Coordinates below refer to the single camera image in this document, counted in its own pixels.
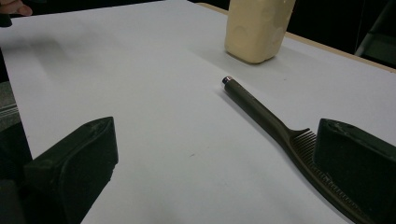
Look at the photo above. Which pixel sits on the white table mat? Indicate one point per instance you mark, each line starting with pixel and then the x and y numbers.
pixel 162 93

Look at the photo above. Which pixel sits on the dark brown comb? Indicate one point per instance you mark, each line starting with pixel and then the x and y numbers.
pixel 255 105

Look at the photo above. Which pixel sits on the beige square container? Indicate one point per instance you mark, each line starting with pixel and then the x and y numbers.
pixel 255 31

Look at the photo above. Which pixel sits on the dark metal stand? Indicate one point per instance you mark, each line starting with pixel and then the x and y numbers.
pixel 378 37

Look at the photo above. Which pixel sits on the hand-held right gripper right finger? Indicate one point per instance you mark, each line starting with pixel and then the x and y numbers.
pixel 358 161

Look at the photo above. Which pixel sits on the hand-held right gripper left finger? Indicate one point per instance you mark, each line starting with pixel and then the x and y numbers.
pixel 77 161

